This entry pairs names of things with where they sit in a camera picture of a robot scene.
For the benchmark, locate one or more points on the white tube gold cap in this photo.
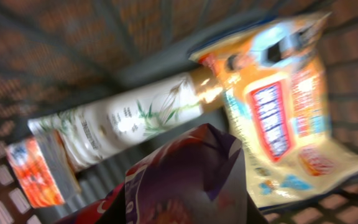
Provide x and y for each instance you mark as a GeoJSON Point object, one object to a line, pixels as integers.
{"type": "Point", "coordinates": [98, 130]}

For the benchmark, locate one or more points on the orange small packet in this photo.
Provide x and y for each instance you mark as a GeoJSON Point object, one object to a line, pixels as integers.
{"type": "Point", "coordinates": [41, 166]}

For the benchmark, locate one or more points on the grey plastic mesh basket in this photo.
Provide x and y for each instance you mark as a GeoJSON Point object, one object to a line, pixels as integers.
{"type": "Point", "coordinates": [55, 55]}

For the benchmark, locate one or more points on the red purple Carefree pack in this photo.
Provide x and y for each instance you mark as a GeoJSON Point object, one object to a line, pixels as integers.
{"type": "Point", "coordinates": [199, 177]}

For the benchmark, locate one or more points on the yellow snack chip bag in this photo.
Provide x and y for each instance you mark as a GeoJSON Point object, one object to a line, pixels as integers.
{"type": "Point", "coordinates": [275, 96]}

